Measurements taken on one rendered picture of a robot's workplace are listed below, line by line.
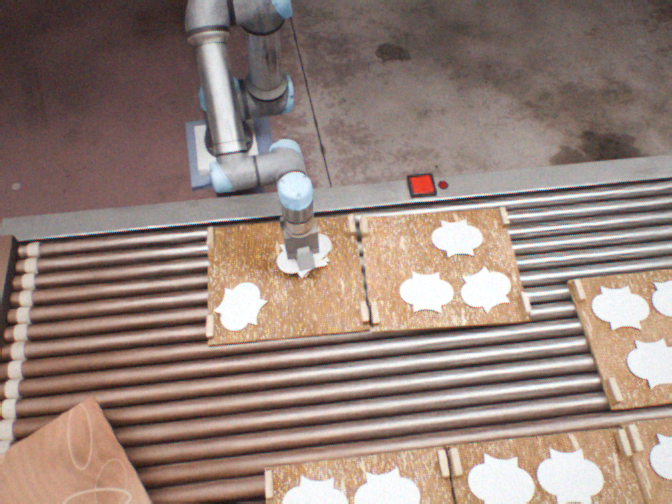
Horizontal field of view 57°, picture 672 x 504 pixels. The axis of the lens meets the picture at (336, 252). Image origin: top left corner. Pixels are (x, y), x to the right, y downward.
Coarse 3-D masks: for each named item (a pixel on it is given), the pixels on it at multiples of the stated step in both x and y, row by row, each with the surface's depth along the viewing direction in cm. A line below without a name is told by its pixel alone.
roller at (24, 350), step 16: (528, 288) 165; (544, 288) 164; (560, 288) 164; (96, 336) 157; (112, 336) 157; (128, 336) 157; (144, 336) 157; (160, 336) 157; (176, 336) 157; (192, 336) 157; (16, 352) 154; (32, 352) 155; (48, 352) 155; (64, 352) 156; (80, 352) 157
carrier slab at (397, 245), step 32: (384, 224) 172; (416, 224) 172; (480, 224) 172; (384, 256) 167; (416, 256) 167; (480, 256) 167; (512, 256) 167; (384, 288) 162; (512, 288) 162; (384, 320) 157; (416, 320) 157; (448, 320) 157; (480, 320) 157; (512, 320) 157
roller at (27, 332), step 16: (528, 272) 166; (544, 272) 166; (560, 272) 166; (576, 272) 166; (592, 272) 166; (608, 272) 167; (624, 272) 167; (640, 272) 167; (80, 320) 159; (96, 320) 159; (112, 320) 159; (128, 320) 159; (144, 320) 159; (160, 320) 159; (176, 320) 160; (192, 320) 160; (16, 336) 157; (32, 336) 158; (48, 336) 158; (64, 336) 159
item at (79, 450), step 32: (64, 416) 134; (96, 416) 134; (32, 448) 131; (64, 448) 131; (96, 448) 131; (0, 480) 127; (32, 480) 127; (64, 480) 127; (96, 480) 127; (128, 480) 127
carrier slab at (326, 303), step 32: (256, 224) 172; (320, 224) 172; (224, 256) 167; (256, 256) 167; (352, 256) 167; (224, 288) 162; (288, 288) 162; (320, 288) 162; (352, 288) 162; (288, 320) 157; (320, 320) 157; (352, 320) 157
